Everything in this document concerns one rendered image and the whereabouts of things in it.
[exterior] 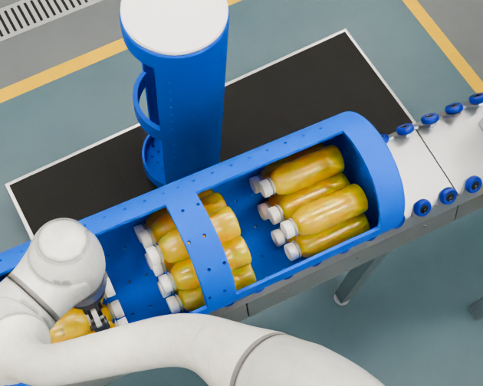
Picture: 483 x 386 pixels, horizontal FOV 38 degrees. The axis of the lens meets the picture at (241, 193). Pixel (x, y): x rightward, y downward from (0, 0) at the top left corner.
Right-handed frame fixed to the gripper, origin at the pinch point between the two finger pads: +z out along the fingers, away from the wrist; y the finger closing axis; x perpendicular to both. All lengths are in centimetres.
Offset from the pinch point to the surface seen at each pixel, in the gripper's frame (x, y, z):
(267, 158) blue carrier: -43.3, 12.8, -8.8
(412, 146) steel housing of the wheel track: -88, 12, 20
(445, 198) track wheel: -86, -5, 15
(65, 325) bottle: 6.2, -0.2, -0.1
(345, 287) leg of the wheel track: -79, -1, 94
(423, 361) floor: -97, -35, 112
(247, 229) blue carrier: -38.8, 8.4, 16.9
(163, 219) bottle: -19.8, 12.4, -0.3
